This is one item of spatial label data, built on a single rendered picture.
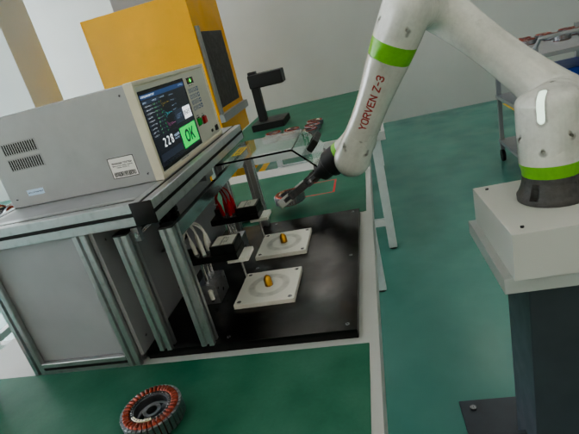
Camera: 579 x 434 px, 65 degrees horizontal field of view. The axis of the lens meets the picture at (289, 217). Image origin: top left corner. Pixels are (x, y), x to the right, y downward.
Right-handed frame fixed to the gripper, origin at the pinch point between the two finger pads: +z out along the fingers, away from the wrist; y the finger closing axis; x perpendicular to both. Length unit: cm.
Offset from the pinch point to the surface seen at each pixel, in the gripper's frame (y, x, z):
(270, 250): -36.8, -7.3, -7.5
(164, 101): -55, 36, -28
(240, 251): -57, -1, -17
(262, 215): -34.2, 1.8, -11.5
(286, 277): -51, -14, -18
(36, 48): 185, 260, 241
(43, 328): -88, 15, 14
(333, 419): -88, -30, -38
